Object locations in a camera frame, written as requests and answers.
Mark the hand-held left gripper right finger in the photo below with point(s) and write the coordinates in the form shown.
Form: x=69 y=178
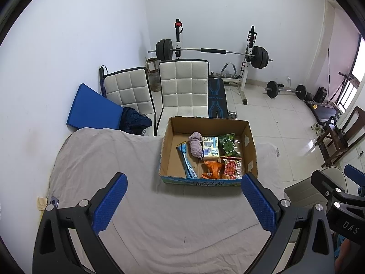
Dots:
x=258 y=202

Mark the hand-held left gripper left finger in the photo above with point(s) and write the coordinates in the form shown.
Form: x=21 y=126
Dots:
x=109 y=202

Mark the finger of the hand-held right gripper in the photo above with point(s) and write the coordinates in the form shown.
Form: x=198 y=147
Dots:
x=328 y=187
x=355 y=172

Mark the red snack packet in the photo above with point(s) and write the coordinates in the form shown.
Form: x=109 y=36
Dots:
x=231 y=168

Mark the orange snack packet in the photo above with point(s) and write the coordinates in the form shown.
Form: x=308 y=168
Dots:
x=212 y=169

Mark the green snack packet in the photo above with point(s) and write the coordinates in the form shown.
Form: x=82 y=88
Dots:
x=228 y=145

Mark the white blue carton box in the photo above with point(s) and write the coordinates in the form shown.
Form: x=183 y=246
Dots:
x=210 y=148

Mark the cardboard box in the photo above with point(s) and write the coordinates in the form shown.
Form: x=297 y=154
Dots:
x=174 y=154

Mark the purple cloth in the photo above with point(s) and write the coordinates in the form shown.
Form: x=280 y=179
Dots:
x=196 y=147

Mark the person's right forearm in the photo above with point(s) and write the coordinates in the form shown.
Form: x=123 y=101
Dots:
x=342 y=252

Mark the beige plastic chair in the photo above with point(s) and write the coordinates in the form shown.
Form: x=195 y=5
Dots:
x=302 y=192

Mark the dark wooden chair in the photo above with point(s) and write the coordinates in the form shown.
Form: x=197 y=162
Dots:
x=342 y=141

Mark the blue smartphone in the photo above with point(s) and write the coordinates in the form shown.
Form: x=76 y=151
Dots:
x=53 y=201

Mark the pair of white shoes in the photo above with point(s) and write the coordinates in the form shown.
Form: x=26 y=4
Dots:
x=318 y=128

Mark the grey blanket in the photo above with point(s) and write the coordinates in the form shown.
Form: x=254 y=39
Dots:
x=171 y=219

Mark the beige paper scrap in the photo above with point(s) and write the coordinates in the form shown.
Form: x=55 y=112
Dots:
x=42 y=203

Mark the black treadmill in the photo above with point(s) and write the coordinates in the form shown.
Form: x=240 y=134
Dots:
x=322 y=111

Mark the dark blue jacket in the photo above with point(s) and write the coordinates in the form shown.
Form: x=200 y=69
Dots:
x=134 y=121

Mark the black speaker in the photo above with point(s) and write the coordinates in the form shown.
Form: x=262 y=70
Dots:
x=320 y=94

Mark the round metal bowl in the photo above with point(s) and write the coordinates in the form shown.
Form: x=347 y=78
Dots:
x=233 y=115

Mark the blue foam mat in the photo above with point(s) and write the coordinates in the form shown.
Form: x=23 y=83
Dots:
x=92 y=110

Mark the black and blue bench pad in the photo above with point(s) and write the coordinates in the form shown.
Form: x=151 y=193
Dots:
x=216 y=100

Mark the short barbell with black plates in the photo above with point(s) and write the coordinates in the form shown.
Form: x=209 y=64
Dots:
x=272 y=89

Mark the white quilted chair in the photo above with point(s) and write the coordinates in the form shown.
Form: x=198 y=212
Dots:
x=184 y=88
x=127 y=91

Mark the black and blue tube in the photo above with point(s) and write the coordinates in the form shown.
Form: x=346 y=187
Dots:
x=102 y=81

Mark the brown glass jar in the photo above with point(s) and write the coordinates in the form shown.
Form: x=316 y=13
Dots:
x=154 y=80

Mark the white bench press rack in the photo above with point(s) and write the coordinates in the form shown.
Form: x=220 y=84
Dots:
x=246 y=62

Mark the long barbell with black plates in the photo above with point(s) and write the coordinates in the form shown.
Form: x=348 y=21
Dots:
x=212 y=50

